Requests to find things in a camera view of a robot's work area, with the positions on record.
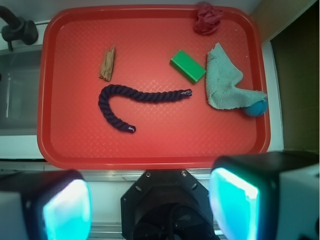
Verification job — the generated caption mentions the blue ball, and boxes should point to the blue ball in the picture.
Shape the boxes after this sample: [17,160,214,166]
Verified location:
[243,99,268,117]

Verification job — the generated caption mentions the red plastic tray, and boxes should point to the red plastic tray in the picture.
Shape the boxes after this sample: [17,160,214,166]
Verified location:
[37,5,271,170]

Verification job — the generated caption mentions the black faucet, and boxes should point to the black faucet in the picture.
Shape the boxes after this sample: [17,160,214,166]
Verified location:
[0,5,39,52]

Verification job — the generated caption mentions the brown wood chip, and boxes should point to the brown wood chip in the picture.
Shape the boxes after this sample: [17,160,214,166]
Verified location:
[99,45,116,82]

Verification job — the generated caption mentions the crumpled red cloth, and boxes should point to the crumpled red cloth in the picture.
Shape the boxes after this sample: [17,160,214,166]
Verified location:
[193,2,224,36]

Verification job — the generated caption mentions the green rectangular block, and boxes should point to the green rectangular block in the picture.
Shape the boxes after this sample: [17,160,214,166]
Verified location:
[169,49,206,84]

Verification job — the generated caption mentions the metal sink basin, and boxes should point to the metal sink basin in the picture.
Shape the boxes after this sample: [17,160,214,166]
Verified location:
[0,50,42,136]

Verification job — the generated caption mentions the light green cloth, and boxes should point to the light green cloth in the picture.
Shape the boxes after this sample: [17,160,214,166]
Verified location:
[205,43,267,110]

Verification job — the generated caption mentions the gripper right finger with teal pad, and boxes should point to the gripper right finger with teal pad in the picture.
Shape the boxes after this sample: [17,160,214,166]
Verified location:
[208,151,320,240]

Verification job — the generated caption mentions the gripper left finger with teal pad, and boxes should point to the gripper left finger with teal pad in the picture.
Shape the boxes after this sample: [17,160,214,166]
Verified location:
[0,170,92,240]

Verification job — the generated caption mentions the dark purple rope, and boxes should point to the dark purple rope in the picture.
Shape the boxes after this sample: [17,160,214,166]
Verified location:
[98,84,194,134]

